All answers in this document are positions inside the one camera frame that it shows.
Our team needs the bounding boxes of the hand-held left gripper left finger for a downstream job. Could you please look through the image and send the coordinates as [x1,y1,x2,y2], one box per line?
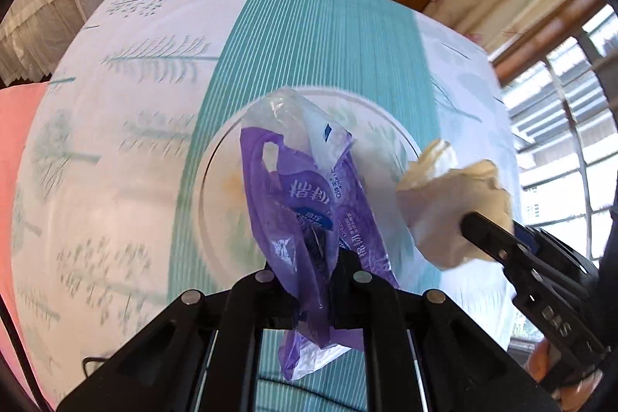
[58,270,300,412]

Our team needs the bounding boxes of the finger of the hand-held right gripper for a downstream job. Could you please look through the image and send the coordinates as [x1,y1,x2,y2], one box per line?
[512,220,556,259]
[460,210,538,278]

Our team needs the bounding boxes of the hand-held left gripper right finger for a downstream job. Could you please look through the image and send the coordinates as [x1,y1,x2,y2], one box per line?
[331,250,561,412]

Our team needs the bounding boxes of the white paper bag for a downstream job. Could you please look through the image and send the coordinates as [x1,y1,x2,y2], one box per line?
[396,139,513,270]

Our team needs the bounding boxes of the purple plastic bag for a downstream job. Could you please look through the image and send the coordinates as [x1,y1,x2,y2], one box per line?
[240,86,401,381]

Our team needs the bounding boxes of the person's right hand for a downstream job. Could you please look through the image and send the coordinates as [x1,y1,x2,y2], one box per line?
[528,339,605,412]

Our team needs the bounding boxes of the metal window grille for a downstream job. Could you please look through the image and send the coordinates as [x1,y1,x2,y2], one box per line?
[502,31,618,345]

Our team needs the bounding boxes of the leaf print teal striped tablecloth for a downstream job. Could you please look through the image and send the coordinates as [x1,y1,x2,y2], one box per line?
[12,0,525,412]

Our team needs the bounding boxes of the pink blanket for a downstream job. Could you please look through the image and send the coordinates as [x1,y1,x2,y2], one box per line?
[0,81,54,412]

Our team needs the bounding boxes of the wooden window frame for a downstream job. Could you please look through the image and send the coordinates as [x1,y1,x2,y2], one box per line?
[490,0,609,85]

